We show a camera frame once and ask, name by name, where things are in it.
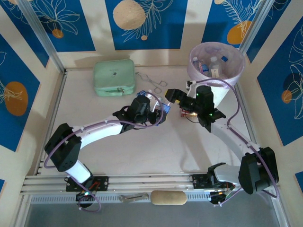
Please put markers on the aluminium front rail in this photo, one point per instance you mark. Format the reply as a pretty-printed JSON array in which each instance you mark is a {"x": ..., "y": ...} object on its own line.
[{"x": 151, "y": 183}]

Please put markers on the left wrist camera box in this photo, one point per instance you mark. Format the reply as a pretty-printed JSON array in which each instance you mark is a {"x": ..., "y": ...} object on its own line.
[{"x": 156, "y": 104}]

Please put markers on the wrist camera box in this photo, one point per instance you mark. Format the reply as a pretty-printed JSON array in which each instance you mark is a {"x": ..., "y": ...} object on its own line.
[
  {"x": 156, "y": 104},
  {"x": 192, "y": 88}
]

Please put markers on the aluminium table side rail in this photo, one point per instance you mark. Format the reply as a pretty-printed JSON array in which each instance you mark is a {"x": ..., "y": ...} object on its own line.
[
  {"x": 248, "y": 119},
  {"x": 54, "y": 111}
]

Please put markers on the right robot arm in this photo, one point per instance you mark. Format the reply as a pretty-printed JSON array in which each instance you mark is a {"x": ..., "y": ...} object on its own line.
[{"x": 227, "y": 139}]

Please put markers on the mint green zip pouch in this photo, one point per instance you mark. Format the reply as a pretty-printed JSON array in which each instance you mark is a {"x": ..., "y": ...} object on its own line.
[{"x": 111, "y": 73}]

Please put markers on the clear bottle red-blue label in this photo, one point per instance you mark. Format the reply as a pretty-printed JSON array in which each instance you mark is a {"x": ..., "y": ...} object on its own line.
[{"x": 201, "y": 67}]

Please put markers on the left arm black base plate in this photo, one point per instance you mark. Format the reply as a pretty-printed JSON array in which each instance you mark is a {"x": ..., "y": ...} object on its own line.
[{"x": 101, "y": 183}]

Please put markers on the beige cushion pad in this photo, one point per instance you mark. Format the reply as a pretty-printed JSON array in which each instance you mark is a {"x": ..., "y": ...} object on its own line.
[{"x": 168, "y": 197}]

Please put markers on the metal tongs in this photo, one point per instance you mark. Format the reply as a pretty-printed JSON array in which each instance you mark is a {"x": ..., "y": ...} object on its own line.
[{"x": 151, "y": 81}]

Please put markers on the slotted metal strip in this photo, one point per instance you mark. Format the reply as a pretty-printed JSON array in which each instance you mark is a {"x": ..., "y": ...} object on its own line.
[{"x": 201, "y": 196}]

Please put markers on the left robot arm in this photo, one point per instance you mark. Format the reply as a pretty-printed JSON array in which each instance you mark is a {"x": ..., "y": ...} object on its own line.
[{"x": 99, "y": 130}]

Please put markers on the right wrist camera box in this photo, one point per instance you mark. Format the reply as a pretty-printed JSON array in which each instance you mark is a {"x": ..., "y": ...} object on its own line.
[{"x": 192, "y": 88}]

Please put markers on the white ribbed waste bin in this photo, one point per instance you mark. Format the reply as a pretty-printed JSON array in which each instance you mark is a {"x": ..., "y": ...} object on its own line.
[{"x": 221, "y": 94}]

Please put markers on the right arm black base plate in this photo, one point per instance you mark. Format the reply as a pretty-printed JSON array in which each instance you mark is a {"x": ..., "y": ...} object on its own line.
[{"x": 200, "y": 181}]

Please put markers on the aluminium frame post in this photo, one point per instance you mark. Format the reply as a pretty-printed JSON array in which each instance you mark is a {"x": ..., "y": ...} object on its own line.
[
  {"x": 260, "y": 23},
  {"x": 43, "y": 35}
]

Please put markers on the tall clear bottle white label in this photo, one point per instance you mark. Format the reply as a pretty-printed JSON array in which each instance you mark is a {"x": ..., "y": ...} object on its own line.
[{"x": 215, "y": 69}]

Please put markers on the metal bracket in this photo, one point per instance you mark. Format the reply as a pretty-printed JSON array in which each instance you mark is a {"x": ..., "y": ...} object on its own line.
[{"x": 132, "y": 197}]

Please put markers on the purple plastic bin liner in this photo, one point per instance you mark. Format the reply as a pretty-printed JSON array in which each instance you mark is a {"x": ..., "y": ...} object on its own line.
[{"x": 237, "y": 71}]

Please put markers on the blue-label plastic water bottle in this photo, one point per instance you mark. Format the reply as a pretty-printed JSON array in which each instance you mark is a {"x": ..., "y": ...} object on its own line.
[
  {"x": 142, "y": 93},
  {"x": 166, "y": 109}
]

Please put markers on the red snack packet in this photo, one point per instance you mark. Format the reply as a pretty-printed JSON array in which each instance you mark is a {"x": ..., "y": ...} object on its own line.
[{"x": 183, "y": 114}]

